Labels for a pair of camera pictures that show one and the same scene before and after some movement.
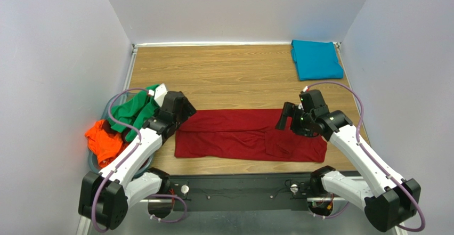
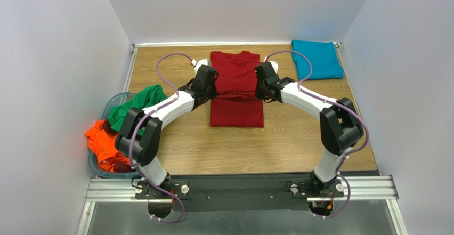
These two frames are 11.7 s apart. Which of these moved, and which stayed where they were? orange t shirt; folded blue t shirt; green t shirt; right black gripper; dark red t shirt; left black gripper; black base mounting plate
Moved: left black gripper; dark red t shirt; right black gripper
Stayed: black base mounting plate; folded blue t shirt; green t shirt; orange t shirt
